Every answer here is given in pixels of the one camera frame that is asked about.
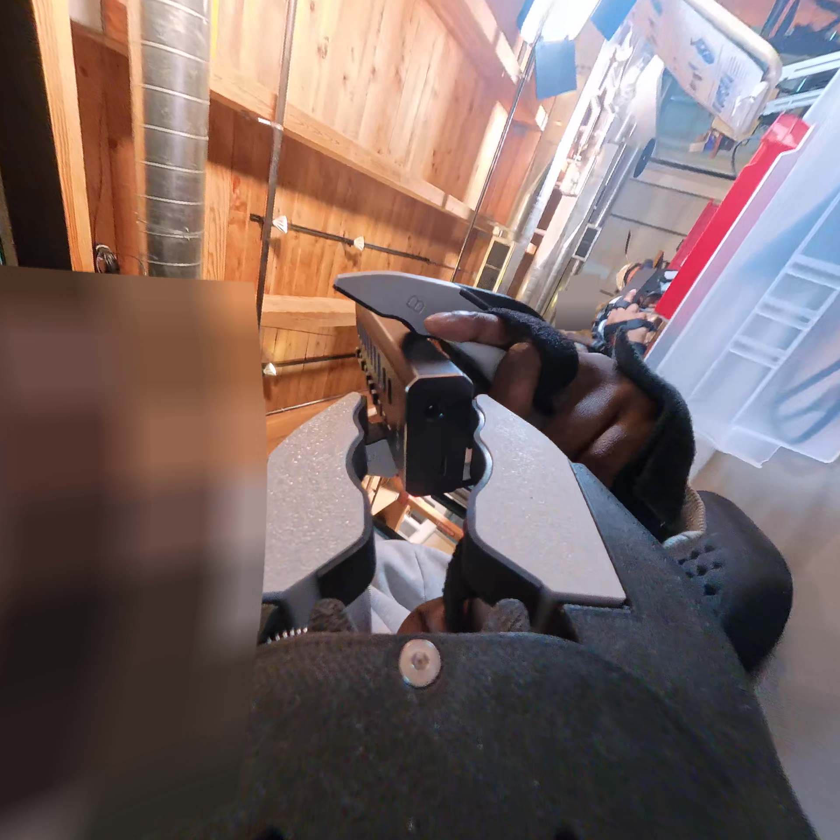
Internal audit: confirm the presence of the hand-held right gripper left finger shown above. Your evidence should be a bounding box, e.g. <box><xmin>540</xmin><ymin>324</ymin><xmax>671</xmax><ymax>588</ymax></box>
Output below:
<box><xmin>262</xmin><ymin>391</ymin><xmax>378</xmax><ymax>603</ymax></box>

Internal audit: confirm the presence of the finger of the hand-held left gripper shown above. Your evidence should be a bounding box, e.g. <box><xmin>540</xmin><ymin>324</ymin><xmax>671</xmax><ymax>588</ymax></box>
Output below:
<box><xmin>333</xmin><ymin>271</ymin><xmax>490</xmax><ymax>339</ymax></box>

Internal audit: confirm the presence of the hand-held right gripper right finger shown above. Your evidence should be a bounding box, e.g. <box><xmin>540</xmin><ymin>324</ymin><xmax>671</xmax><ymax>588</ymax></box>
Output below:
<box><xmin>444</xmin><ymin>394</ymin><xmax>629</xmax><ymax>634</ymax></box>

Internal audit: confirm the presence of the black USB hub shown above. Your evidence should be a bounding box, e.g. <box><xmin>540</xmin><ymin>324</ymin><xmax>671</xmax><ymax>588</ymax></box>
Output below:
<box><xmin>353</xmin><ymin>303</ymin><xmax>476</xmax><ymax>497</ymax></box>

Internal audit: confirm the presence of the clear plastic bin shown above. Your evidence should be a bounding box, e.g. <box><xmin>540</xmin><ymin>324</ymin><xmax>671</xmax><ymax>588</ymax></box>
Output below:
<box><xmin>646</xmin><ymin>79</ymin><xmax>840</xmax><ymax>468</ymax></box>

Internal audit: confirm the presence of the person's left hand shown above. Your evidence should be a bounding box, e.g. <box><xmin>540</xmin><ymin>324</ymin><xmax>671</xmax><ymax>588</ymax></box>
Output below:
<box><xmin>423</xmin><ymin>310</ymin><xmax>664</xmax><ymax>526</ymax></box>

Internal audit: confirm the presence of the white vent grille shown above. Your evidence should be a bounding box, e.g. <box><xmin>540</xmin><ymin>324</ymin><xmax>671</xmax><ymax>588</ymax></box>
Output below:
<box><xmin>476</xmin><ymin>236</ymin><xmax>516</xmax><ymax>293</ymax></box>

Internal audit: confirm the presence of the metal conduit pipe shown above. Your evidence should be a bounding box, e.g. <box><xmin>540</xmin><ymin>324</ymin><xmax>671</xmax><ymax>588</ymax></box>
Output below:
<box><xmin>256</xmin><ymin>0</ymin><xmax>299</xmax><ymax>322</ymax></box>

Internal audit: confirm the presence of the blue square panel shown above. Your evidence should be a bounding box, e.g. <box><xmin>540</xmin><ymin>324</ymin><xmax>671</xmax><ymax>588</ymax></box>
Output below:
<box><xmin>535</xmin><ymin>39</ymin><xmax>578</xmax><ymax>99</ymax></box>

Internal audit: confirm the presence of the red plastic crate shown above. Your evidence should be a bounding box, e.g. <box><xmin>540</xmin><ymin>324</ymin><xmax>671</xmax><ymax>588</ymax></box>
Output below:
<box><xmin>656</xmin><ymin>112</ymin><xmax>815</xmax><ymax>321</ymax></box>

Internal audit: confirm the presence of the cardboard poster board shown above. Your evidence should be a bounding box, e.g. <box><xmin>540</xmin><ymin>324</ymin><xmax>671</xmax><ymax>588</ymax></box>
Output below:
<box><xmin>626</xmin><ymin>0</ymin><xmax>783</xmax><ymax>135</ymax></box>

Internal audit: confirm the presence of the silver ventilation duct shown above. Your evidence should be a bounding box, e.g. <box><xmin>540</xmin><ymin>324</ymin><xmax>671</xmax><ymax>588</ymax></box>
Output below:
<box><xmin>134</xmin><ymin>0</ymin><xmax>212</xmax><ymax>278</ymax></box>

